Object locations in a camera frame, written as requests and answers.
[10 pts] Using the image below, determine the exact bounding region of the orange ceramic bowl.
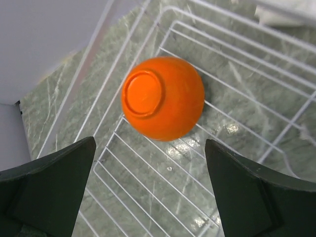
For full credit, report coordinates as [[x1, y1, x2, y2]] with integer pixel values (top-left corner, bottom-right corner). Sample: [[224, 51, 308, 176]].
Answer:
[[121, 56, 205, 141]]

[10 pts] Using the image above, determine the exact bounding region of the white wire dish rack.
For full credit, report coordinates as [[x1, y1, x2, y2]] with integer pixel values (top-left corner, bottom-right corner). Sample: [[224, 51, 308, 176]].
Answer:
[[33, 0, 316, 237]]

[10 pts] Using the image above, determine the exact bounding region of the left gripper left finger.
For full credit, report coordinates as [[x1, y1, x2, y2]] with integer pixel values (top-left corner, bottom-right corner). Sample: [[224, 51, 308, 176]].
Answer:
[[0, 136, 96, 237]]

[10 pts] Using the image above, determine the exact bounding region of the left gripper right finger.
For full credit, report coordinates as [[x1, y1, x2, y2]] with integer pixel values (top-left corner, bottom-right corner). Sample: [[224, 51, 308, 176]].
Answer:
[[205, 139, 316, 237]]

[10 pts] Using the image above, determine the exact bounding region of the white folded cloth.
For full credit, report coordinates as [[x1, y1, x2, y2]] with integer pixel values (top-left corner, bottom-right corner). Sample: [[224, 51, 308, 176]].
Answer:
[[254, 5, 304, 27]]

